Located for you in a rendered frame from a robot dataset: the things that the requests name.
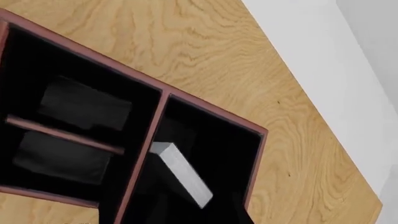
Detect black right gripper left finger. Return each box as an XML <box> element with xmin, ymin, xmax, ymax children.
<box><xmin>126</xmin><ymin>156</ymin><xmax>183</xmax><ymax>224</ymax></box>

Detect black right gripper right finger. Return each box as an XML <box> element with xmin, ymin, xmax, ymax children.
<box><xmin>217</xmin><ymin>194</ymin><xmax>255</xmax><ymax>224</ymax></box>

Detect book with grey page edge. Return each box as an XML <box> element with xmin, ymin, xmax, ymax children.
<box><xmin>150</xmin><ymin>141</ymin><xmax>215</xmax><ymax>210</ymax></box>

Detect red-brown desk caddy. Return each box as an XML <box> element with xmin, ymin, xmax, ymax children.
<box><xmin>0</xmin><ymin>8</ymin><xmax>269</xmax><ymax>224</ymax></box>

